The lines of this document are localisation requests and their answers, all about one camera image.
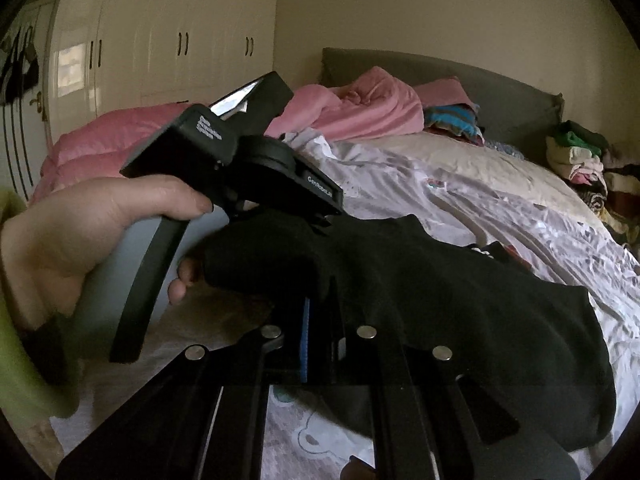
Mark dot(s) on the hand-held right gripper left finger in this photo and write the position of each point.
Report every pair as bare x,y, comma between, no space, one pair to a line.
305,345

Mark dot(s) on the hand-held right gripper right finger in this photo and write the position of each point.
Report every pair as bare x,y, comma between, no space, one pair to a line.
350,360

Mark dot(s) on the black garment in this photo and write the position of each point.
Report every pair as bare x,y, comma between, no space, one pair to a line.
450,310

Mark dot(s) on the person's left forearm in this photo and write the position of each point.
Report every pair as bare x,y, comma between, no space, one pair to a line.
20,375

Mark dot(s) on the dark hanging clothes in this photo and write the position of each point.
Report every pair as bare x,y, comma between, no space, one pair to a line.
20,70

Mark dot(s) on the pile of folded clothes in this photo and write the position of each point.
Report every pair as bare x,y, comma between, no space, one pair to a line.
585,165

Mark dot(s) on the person's left hand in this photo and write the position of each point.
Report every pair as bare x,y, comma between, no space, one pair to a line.
65,240

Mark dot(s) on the pink duvet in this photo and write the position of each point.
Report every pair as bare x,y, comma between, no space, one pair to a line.
100,135

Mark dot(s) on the white wardrobe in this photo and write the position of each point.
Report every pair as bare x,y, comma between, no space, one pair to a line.
150,10

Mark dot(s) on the white door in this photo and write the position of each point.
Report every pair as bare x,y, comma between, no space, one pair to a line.
37,130

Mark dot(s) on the crumpled pink blanket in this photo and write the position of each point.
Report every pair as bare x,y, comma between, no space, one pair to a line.
370,105

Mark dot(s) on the printed white bed sheet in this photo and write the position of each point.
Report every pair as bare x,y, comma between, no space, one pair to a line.
400,185

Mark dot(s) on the beige blanket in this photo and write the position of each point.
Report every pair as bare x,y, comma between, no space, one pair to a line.
475,160

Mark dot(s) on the blue striped cloth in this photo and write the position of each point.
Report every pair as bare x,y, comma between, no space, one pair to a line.
457,122

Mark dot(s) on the grey headboard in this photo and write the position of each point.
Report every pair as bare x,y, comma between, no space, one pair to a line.
515,110

